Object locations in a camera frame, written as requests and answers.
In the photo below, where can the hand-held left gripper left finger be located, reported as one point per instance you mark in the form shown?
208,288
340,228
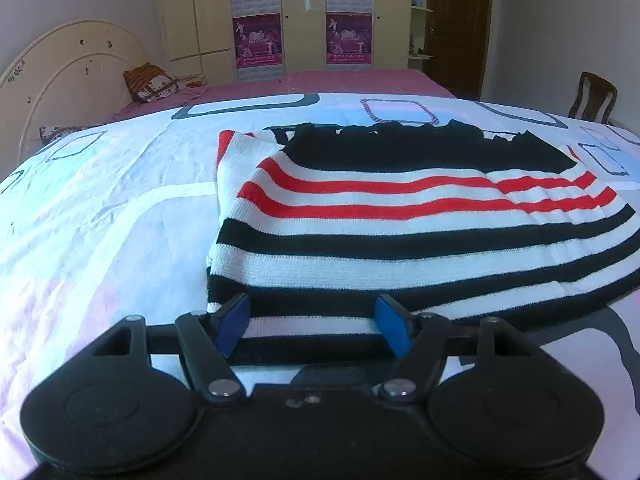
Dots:
234,325

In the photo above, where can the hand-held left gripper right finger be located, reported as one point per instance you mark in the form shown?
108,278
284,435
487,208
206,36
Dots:
394,327

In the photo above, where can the striped knit sweater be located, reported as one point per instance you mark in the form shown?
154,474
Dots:
400,220

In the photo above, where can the printed blanket with rounded squares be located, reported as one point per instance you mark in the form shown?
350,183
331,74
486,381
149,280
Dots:
115,230

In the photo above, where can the pink bed sheet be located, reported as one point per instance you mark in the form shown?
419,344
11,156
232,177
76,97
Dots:
325,84

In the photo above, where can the brown patterned pillow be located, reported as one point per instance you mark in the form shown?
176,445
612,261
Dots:
152,82

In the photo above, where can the floral pillow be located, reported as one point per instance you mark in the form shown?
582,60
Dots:
65,132

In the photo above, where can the cream arched headboard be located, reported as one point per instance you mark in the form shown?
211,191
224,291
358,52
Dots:
65,75

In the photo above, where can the cream corner shelf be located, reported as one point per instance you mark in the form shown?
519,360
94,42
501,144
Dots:
421,25

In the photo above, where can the dark wooden door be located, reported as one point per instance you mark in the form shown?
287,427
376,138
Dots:
460,30

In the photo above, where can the wooden chair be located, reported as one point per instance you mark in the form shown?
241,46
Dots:
595,97

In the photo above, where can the cream wardrobe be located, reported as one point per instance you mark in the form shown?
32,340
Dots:
300,20

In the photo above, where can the pink wall poster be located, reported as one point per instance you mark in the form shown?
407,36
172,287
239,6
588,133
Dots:
258,40
349,37

